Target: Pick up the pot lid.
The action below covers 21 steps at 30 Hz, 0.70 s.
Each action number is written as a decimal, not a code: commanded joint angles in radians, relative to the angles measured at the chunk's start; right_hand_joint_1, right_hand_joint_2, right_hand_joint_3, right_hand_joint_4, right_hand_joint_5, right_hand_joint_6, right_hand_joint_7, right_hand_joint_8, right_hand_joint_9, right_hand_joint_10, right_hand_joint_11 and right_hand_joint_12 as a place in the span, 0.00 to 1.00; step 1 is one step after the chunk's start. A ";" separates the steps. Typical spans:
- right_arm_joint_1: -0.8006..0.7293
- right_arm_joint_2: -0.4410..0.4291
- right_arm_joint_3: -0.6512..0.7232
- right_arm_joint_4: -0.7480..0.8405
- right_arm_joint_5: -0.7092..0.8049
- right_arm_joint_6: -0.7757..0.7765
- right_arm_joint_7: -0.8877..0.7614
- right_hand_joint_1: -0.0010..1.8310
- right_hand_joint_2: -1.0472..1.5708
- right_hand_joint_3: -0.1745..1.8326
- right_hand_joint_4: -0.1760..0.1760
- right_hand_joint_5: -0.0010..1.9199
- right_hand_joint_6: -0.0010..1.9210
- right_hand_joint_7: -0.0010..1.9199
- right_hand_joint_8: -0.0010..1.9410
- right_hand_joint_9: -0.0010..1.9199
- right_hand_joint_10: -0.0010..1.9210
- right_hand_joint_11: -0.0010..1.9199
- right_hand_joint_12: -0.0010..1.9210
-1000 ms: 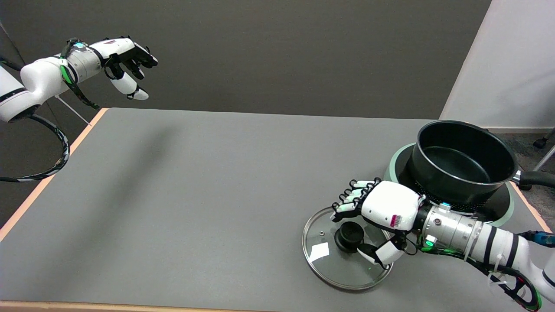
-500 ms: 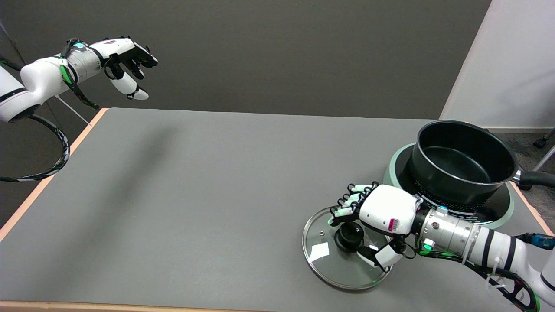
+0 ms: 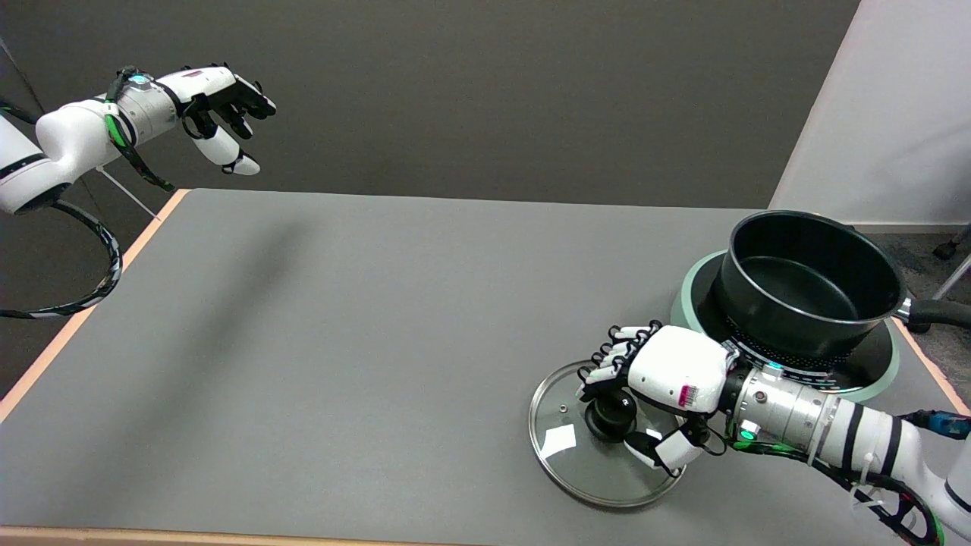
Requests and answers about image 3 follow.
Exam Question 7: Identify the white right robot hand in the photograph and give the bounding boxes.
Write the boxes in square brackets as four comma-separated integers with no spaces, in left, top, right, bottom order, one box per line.
[578,322,738,477]

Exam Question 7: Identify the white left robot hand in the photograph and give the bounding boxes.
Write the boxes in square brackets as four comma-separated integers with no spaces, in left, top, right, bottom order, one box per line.
[161,64,278,177]

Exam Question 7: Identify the glass pot lid black knob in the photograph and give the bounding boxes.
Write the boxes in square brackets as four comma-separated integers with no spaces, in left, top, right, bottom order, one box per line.
[529,359,688,509]

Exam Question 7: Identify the thin white rod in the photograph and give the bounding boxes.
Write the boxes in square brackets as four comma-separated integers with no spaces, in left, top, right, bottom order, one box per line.
[96,168,162,221]

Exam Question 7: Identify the mint green induction cooker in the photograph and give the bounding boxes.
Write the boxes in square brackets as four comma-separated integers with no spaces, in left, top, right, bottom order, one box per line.
[671,250,902,404]

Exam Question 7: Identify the grey metal stand leg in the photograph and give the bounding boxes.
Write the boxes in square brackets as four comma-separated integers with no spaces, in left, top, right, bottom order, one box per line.
[908,255,971,334]

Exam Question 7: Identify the black caster wheel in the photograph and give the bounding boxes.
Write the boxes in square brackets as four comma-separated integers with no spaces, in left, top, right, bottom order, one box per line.
[933,224,971,261]

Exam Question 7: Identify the black green left wrist cable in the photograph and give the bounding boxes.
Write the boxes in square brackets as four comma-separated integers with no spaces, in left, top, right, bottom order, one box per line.
[105,67,177,193]

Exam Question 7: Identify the black saucepan with handle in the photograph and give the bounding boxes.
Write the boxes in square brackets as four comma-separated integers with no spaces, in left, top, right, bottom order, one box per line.
[713,210,971,359]

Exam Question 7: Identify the black braided cable loop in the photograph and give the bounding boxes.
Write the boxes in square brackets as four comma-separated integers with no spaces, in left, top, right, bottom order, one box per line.
[0,199,124,320]

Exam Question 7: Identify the black green right arm cable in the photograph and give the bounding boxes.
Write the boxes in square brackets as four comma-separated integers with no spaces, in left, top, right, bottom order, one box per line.
[730,438,946,546]

